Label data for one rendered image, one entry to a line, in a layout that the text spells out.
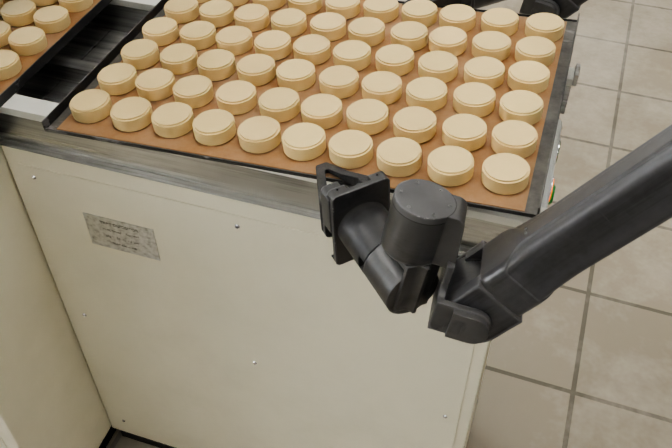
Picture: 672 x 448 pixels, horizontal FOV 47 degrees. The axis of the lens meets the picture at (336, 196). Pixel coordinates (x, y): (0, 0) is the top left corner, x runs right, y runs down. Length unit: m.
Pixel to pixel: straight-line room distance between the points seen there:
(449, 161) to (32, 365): 0.80
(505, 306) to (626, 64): 2.19
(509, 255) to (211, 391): 0.79
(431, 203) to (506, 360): 1.20
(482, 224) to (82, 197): 0.55
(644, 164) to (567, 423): 1.20
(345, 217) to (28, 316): 0.66
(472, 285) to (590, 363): 1.21
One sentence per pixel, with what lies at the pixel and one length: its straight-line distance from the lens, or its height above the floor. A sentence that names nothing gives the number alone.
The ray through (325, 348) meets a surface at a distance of 1.14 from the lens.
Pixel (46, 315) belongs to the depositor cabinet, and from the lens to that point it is 1.34.
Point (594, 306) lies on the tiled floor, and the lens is 2.01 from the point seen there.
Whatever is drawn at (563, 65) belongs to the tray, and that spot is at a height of 0.95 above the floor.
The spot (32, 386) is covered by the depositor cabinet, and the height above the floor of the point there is 0.42.
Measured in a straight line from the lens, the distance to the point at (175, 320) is 1.24.
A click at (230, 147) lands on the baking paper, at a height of 0.93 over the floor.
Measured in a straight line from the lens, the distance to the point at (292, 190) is 0.93.
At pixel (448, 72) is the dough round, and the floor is 0.96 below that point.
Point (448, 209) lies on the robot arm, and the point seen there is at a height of 1.03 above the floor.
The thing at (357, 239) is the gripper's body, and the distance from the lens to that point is 0.76.
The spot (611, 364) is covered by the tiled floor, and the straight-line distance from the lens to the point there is 1.92.
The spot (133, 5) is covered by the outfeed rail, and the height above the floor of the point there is 0.89.
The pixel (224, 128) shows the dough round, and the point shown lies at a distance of 0.91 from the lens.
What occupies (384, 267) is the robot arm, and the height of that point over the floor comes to 0.96.
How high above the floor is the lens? 1.51
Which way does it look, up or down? 44 degrees down
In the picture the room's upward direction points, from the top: straight up
